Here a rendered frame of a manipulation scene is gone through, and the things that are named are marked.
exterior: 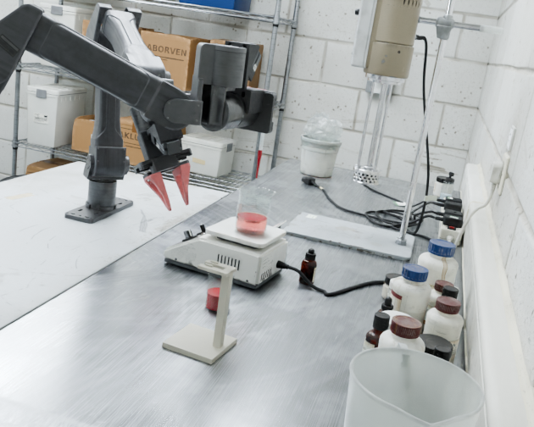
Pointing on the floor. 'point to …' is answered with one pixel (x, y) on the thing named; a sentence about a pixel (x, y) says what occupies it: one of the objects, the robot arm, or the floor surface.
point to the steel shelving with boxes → (69, 97)
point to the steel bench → (130, 272)
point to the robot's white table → (63, 235)
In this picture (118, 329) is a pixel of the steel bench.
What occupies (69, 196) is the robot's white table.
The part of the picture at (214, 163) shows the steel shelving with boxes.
